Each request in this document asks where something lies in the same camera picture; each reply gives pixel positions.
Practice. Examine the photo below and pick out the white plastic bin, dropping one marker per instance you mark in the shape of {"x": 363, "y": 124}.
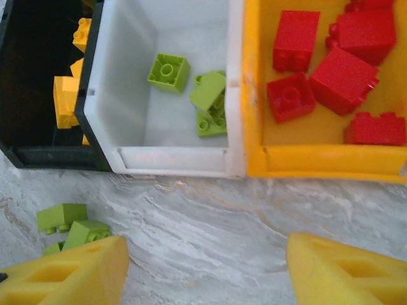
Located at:
{"x": 171, "y": 159}

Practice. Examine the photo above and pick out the yellow lego brick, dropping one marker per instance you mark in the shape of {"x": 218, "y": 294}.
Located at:
{"x": 78, "y": 68}
{"x": 82, "y": 35}
{"x": 65, "y": 101}
{"x": 86, "y": 140}

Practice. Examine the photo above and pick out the black plastic bin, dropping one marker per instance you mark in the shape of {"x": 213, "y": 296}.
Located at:
{"x": 47, "y": 157}

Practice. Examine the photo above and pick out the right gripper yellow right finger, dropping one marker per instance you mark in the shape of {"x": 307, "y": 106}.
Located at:
{"x": 318, "y": 276}

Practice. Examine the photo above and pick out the yellow plastic bin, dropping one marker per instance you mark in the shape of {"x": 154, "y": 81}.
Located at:
{"x": 318, "y": 159}

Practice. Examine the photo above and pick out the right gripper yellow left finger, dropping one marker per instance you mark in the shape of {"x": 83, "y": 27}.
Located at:
{"x": 89, "y": 279}

